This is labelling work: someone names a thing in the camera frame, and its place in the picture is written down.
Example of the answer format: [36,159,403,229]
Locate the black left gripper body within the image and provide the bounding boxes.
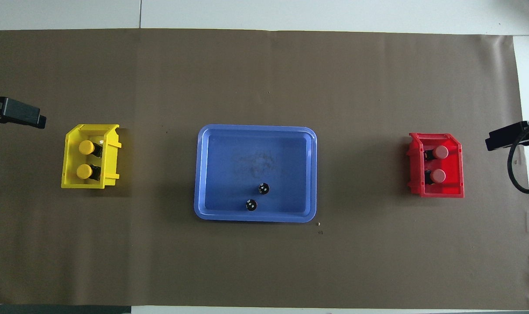
[0,96,47,130]

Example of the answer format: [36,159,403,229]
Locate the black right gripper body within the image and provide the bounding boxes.
[485,118,529,152]

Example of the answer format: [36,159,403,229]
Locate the red push button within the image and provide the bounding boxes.
[424,145,449,161]
[424,168,447,184]

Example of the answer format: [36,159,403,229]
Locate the yellow push button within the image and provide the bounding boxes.
[76,164,102,182]
[78,139,104,158]

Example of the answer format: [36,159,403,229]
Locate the blue plastic tray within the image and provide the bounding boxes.
[194,124,318,224]

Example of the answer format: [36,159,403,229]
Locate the red plastic storage bin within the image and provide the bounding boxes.
[406,133,465,198]

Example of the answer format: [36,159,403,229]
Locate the yellow plastic storage bin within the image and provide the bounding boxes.
[61,124,122,190]

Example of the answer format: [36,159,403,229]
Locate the brown paper table mat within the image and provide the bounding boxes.
[0,28,529,311]

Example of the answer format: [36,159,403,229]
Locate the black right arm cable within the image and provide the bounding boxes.
[507,123,529,195]

